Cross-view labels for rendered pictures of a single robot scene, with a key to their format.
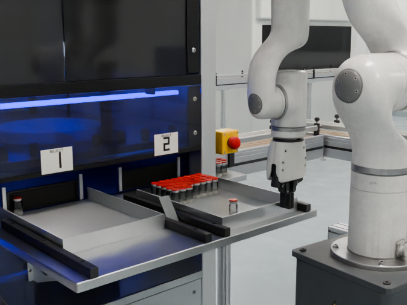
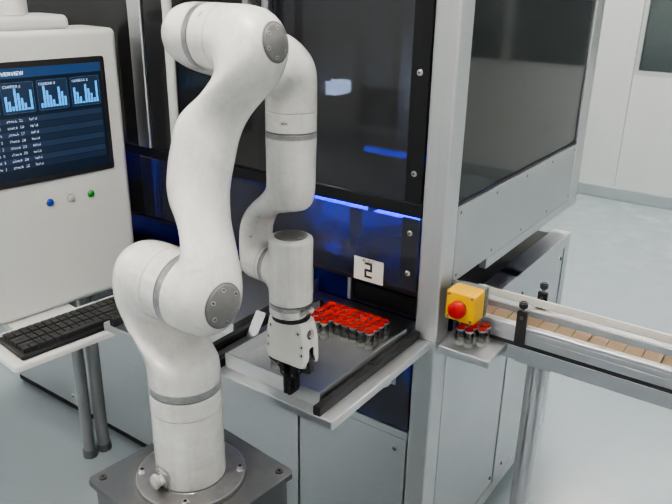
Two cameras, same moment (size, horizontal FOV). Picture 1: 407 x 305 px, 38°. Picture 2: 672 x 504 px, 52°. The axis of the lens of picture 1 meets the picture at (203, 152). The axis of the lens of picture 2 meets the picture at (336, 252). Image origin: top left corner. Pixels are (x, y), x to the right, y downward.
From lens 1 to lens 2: 187 cm
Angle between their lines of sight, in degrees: 74
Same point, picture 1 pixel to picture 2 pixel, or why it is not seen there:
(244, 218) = (248, 369)
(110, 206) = not seen: hidden behind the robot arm
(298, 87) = (271, 258)
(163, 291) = (358, 420)
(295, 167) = (283, 349)
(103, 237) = not seen: hidden behind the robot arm
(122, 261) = not seen: hidden behind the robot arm
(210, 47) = (438, 175)
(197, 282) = (399, 441)
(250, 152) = (563, 344)
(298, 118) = (272, 294)
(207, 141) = (425, 291)
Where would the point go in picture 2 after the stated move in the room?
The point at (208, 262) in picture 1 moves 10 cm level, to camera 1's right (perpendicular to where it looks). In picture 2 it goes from (417, 430) to (430, 455)
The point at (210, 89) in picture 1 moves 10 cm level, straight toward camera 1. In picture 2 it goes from (434, 229) to (391, 232)
